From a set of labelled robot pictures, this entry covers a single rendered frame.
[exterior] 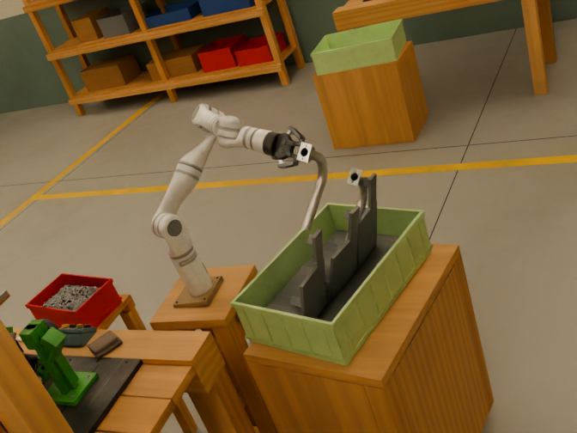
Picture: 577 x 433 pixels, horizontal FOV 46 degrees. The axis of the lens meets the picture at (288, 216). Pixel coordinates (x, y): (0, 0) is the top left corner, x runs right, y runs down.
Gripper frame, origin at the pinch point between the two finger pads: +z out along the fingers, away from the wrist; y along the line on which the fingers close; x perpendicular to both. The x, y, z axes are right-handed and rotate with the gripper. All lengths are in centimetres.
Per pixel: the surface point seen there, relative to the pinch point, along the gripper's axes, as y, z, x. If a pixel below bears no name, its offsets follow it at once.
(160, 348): -75, -33, -3
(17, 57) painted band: 34, -733, 391
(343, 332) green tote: -49, 23, 10
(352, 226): -18.1, 11.5, 19.7
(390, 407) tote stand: -66, 41, 18
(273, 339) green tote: -61, -2, 15
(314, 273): -35.0, 8.7, 9.6
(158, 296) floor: -107, -172, 149
